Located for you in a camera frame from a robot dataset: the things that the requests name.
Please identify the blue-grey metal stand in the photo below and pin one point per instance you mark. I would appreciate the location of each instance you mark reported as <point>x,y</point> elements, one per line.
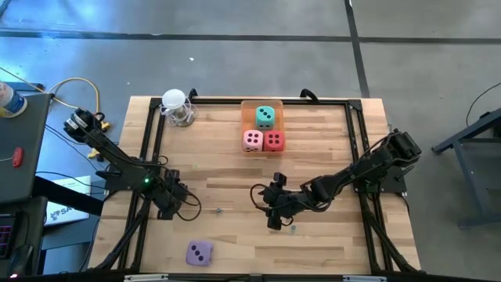
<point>467,184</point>

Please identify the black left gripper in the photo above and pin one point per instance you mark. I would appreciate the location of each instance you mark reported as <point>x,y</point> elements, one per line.
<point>174,196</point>

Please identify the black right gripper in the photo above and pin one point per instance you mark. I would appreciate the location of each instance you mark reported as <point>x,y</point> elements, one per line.
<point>287,201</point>

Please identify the black slanted bar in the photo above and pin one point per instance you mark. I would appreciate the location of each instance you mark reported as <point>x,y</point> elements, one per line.
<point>66,194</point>

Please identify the white printed cardboard box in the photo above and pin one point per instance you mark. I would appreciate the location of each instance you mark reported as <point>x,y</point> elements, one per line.
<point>78,217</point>

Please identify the large red foam die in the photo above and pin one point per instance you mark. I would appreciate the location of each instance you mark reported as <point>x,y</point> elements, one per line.
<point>274,141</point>

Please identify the black electronic equipment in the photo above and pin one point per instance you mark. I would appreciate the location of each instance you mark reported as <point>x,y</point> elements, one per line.
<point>23,235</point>

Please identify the silver metal bracket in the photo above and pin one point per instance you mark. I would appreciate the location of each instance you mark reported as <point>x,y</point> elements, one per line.
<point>364,279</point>
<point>145,278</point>

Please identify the large purple foam die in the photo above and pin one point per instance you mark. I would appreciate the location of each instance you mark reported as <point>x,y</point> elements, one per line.
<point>199,253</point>

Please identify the white bottle with blue label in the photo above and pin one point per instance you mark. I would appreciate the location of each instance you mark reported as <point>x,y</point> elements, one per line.
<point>11,103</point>

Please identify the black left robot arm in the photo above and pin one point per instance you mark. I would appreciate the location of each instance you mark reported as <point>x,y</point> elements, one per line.
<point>117,160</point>

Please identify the red emergency stop button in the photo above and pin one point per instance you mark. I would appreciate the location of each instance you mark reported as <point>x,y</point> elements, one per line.
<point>17,157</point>

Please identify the black aluminium rig frame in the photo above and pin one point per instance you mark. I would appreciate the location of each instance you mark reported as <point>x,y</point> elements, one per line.
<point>219,101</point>

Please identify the dark grey cabinet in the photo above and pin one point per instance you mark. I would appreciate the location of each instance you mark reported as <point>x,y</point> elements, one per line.
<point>27,129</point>

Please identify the white mushroom-shaped lamp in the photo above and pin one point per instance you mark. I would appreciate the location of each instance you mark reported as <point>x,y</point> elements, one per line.
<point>174,99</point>

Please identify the large pink foam die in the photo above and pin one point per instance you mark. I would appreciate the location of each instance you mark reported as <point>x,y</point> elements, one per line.
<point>253,140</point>

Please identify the large teal foam die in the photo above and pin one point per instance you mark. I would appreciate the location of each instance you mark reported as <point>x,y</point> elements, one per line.
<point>265,116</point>

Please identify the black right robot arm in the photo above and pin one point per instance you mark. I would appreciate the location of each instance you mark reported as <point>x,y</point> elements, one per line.
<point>364,172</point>

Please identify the orange translucent plastic bin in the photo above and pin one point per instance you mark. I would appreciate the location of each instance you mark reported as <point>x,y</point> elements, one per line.
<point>248,113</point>

